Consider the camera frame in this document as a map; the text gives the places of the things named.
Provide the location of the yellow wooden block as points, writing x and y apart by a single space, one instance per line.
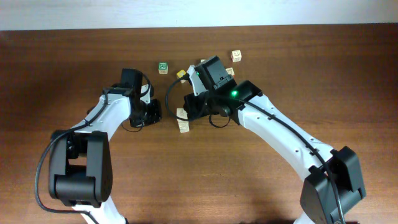
180 74

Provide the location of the green letter R block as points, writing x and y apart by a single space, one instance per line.
163 68

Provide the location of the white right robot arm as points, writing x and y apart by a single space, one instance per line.
332 179

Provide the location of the red picture wooden block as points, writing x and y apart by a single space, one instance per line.
230 71

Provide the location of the leaf picture wooden block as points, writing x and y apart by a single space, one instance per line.
183 125

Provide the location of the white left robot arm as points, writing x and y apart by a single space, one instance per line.
80 168

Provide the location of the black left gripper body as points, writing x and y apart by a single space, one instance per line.
147 114

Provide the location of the brown picture wooden block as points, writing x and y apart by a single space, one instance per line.
236 56

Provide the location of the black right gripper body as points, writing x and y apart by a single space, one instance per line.
199 106

